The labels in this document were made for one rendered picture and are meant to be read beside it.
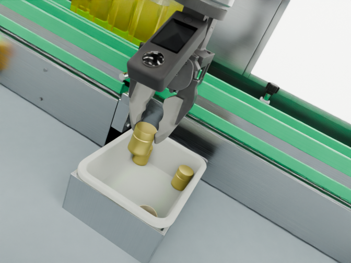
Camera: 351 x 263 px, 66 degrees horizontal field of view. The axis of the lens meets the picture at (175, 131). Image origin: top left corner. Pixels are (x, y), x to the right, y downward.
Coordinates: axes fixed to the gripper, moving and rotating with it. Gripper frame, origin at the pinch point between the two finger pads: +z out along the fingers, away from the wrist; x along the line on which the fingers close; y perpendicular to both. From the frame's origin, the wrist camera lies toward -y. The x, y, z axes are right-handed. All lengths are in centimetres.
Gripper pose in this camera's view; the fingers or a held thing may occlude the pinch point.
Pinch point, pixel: (145, 131)
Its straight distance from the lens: 42.1
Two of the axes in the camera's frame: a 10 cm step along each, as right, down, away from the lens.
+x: -8.6, -4.9, 1.7
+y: 3.7, -3.5, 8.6
